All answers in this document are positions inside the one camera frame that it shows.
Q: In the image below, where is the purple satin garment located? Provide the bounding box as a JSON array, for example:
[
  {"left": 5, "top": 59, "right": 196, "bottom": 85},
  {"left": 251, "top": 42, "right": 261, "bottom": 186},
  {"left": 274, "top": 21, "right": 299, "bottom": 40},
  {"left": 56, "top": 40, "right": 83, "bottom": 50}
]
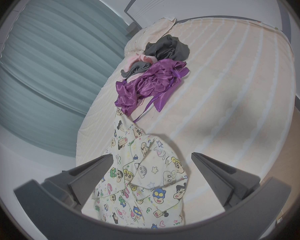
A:
[{"left": 114, "top": 60, "right": 190, "bottom": 123}]

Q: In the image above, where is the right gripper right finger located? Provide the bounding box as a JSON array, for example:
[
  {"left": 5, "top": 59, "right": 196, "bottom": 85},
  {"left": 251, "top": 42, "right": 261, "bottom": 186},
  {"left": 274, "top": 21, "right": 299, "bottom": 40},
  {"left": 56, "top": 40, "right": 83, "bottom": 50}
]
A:
[{"left": 191, "top": 152, "right": 261, "bottom": 207}]

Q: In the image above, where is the grey bedside table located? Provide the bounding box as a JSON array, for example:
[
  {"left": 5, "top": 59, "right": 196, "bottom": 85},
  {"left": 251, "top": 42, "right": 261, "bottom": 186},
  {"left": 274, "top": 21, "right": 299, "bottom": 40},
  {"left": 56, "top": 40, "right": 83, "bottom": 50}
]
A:
[{"left": 126, "top": 23, "right": 140, "bottom": 36}]

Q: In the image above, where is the black garment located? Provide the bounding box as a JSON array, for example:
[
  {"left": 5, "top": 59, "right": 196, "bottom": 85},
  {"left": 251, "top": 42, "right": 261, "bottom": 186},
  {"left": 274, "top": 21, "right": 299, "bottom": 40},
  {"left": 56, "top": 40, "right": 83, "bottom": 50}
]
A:
[{"left": 143, "top": 34, "right": 190, "bottom": 62}]

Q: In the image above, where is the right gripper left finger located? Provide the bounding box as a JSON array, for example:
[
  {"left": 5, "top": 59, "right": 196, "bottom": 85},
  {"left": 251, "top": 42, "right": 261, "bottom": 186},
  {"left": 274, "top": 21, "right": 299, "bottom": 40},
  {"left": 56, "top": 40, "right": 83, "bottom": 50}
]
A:
[{"left": 41, "top": 155, "right": 114, "bottom": 206}]

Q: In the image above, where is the blue-green curtain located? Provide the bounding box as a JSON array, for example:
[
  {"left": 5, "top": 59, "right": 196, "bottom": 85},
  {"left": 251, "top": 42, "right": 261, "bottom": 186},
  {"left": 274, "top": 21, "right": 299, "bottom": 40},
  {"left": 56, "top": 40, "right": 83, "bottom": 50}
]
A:
[
  {"left": 0, "top": 64, "right": 90, "bottom": 157},
  {"left": 1, "top": 0, "right": 130, "bottom": 114}
]

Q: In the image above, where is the bed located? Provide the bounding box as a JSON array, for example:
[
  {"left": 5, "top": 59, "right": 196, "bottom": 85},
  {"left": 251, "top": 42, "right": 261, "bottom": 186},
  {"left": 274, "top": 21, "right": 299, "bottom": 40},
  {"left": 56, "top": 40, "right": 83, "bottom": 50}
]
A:
[{"left": 75, "top": 0, "right": 298, "bottom": 232}]

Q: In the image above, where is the white printed pyjama top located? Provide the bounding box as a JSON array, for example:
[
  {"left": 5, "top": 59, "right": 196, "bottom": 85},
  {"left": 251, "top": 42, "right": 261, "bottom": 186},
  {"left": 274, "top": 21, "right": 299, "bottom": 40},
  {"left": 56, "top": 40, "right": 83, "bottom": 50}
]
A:
[{"left": 81, "top": 108, "right": 188, "bottom": 232}]

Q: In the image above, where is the cream pillow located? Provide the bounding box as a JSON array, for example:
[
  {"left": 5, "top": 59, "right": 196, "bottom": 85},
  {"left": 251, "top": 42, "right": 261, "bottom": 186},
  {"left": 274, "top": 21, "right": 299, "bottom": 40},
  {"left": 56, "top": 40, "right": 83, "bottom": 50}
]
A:
[{"left": 124, "top": 16, "right": 177, "bottom": 59}]

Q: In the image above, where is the pink garment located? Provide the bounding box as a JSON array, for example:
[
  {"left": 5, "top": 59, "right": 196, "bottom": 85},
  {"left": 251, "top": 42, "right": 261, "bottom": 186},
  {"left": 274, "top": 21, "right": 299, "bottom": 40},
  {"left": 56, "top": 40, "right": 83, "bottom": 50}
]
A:
[{"left": 122, "top": 50, "right": 158, "bottom": 81}]

